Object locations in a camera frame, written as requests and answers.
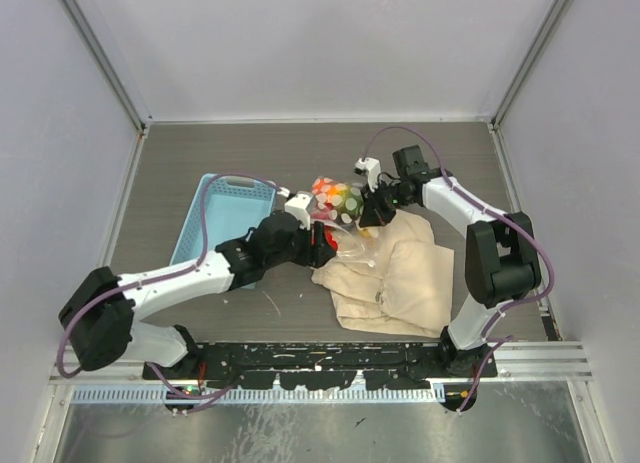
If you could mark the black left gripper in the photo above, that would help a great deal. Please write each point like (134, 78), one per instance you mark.
(316, 250)

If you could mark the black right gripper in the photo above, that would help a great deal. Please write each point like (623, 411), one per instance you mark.
(373, 213)

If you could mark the red yellow fake pear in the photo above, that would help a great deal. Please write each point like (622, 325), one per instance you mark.
(331, 240)

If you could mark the clear polka dot zip bag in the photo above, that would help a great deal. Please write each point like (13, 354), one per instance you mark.
(356, 245)

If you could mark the orange fake fruit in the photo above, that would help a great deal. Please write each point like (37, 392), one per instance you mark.
(325, 190)

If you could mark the green fake fruit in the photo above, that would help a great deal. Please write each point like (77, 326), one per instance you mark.
(347, 207)

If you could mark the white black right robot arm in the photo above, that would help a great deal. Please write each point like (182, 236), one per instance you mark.
(501, 260)

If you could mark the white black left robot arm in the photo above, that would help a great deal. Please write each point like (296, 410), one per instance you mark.
(103, 320)

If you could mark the beige folded fabric garment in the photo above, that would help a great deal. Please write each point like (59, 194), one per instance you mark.
(408, 290)

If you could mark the light blue plastic basket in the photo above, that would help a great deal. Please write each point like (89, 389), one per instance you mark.
(232, 205)

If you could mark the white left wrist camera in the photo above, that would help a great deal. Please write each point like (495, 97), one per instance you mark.
(299, 206)

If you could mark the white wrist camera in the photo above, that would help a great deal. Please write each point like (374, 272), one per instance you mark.
(299, 206)
(370, 169)

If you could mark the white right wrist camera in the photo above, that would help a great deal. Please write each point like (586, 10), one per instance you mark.
(370, 169)

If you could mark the black paint-chipped base rail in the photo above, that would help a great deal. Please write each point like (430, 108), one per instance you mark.
(390, 365)

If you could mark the light blue slotted cable duct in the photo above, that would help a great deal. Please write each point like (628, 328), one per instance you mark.
(156, 394)

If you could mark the aluminium frame rail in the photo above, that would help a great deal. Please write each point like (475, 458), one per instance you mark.
(94, 44)

